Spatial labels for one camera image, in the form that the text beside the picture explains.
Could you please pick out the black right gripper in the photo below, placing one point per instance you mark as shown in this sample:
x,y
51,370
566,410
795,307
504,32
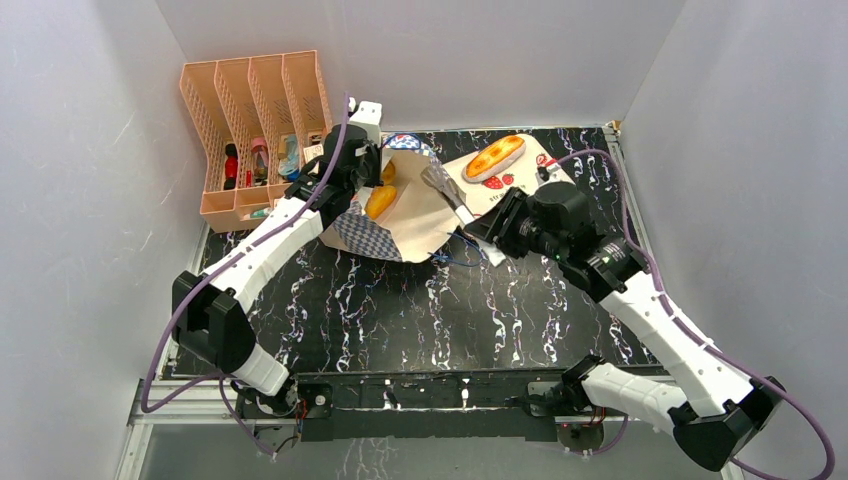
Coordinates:
x,y
500,220

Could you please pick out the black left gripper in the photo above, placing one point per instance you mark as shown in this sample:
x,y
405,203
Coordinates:
x,y
375,152

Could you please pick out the brown fake donut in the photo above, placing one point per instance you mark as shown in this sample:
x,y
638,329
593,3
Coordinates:
x,y
380,199

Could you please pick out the checkered brown paper bag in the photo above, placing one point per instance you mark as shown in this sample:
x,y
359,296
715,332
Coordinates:
x,y
417,224

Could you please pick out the long glazed fake bread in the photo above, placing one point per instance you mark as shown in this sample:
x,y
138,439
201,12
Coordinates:
x,y
494,159

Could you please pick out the metal tongs white handles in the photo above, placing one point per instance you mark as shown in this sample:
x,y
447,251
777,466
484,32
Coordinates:
x,y
437,177

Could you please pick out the pink frosted fake donut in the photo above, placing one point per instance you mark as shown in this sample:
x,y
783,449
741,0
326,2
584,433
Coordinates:
x,y
388,175

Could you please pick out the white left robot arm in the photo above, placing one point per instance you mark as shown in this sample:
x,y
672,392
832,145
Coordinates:
x,y
210,309

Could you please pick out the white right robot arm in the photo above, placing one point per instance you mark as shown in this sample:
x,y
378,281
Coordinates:
x,y
712,410

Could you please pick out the white card in rack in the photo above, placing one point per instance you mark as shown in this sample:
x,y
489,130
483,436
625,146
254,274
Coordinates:
x,y
312,152

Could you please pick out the strawberry print tray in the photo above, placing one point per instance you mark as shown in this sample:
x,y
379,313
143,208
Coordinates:
x,y
522,174

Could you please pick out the blue item in rack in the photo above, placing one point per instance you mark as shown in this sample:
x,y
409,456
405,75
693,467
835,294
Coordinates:
x,y
288,157

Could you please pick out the pink capped bottle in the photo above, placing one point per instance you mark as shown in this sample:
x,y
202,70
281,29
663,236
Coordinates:
x,y
259,153

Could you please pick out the pink file organizer rack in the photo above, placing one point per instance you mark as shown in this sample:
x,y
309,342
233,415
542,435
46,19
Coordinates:
x,y
235,100

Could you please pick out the small tube in rack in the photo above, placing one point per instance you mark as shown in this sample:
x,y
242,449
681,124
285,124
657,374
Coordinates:
x,y
258,214

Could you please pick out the black red bottle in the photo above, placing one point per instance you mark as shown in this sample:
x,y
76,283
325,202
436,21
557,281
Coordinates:
x,y
231,166

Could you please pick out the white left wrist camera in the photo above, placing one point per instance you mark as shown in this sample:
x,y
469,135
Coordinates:
x,y
367,115

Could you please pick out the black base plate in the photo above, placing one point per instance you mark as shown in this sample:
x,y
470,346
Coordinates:
x,y
432,404

